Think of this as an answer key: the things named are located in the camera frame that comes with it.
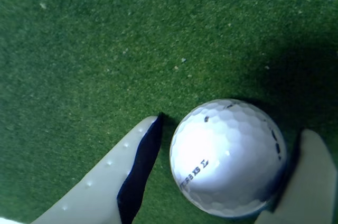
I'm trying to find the white golf ball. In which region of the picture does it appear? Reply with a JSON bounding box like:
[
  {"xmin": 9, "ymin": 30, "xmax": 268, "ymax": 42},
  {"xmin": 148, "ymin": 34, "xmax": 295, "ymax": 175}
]
[{"xmin": 169, "ymin": 98, "xmax": 288, "ymax": 218}]

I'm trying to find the long green turf mat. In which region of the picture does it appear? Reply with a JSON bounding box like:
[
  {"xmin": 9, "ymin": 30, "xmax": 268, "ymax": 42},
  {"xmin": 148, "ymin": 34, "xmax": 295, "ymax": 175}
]
[{"xmin": 0, "ymin": 0, "xmax": 338, "ymax": 224}]

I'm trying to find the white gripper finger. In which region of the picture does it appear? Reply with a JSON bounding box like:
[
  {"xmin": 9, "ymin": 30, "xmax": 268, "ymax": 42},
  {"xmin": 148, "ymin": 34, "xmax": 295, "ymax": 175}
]
[
  {"xmin": 31, "ymin": 113, "xmax": 164, "ymax": 224},
  {"xmin": 255, "ymin": 128, "xmax": 338, "ymax": 224}
]

